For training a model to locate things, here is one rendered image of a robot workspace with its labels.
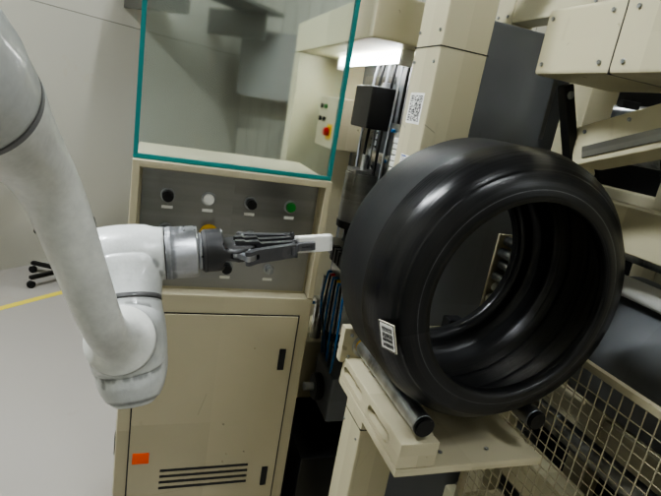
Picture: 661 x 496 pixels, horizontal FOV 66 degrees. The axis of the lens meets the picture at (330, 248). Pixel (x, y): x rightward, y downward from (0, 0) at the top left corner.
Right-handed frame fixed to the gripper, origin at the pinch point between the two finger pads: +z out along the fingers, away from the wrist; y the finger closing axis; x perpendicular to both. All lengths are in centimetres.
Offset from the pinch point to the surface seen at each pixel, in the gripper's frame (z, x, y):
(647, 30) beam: 63, -40, -5
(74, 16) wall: -81, -65, 340
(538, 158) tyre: 39.6, -16.3, -8.9
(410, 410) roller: 19.2, 34.9, -7.6
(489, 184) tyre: 28.4, -12.4, -11.0
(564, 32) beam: 64, -41, 18
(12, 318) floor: -118, 110, 224
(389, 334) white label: 11.5, 14.6, -10.9
